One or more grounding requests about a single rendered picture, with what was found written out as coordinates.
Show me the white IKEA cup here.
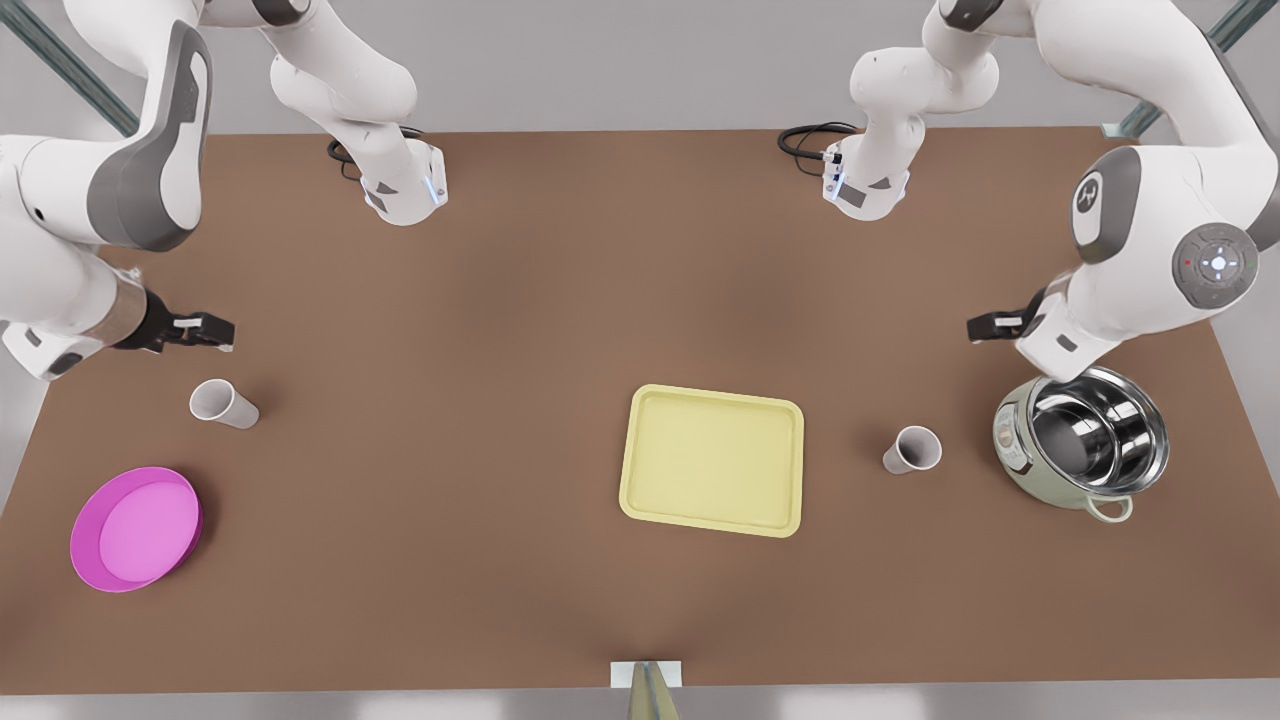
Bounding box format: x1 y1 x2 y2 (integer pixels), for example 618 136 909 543
882 425 944 476
189 378 261 431

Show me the pale yellow rectangular tray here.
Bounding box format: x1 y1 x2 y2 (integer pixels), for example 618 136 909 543
618 384 807 540

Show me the green pot with steel inside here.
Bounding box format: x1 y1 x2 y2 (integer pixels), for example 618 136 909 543
992 366 1172 525

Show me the pink round plate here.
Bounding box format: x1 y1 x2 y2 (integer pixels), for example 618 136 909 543
69 466 205 594

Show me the black cable loop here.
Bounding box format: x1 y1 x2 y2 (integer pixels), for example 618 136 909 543
777 121 863 182
327 124 427 183

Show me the silver frame post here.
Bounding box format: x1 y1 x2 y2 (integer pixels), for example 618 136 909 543
1100 0 1280 140
0 0 142 138
611 659 684 720

